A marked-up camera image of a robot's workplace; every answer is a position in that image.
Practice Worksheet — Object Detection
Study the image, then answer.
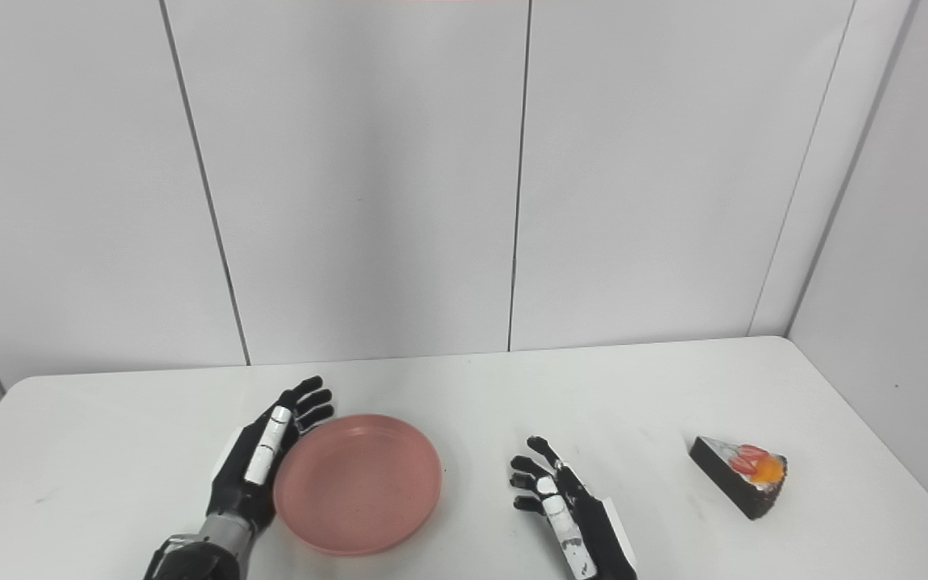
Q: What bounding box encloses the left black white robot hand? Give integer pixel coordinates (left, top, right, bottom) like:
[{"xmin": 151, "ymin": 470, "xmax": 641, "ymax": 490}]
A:
[{"xmin": 206, "ymin": 375, "xmax": 335, "ymax": 533}]

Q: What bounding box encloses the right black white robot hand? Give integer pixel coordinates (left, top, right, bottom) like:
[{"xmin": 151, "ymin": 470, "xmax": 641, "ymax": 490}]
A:
[{"xmin": 510, "ymin": 436, "xmax": 639, "ymax": 580}]

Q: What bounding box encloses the pink round plate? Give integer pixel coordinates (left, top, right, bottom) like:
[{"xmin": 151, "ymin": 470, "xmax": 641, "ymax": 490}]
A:
[{"xmin": 273, "ymin": 414, "xmax": 443, "ymax": 557}]

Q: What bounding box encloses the chocolate cake slice with fruit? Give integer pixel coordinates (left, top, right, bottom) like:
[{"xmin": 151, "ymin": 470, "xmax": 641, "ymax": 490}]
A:
[{"xmin": 689, "ymin": 436, "xmax": 789, "ymax": 521}]

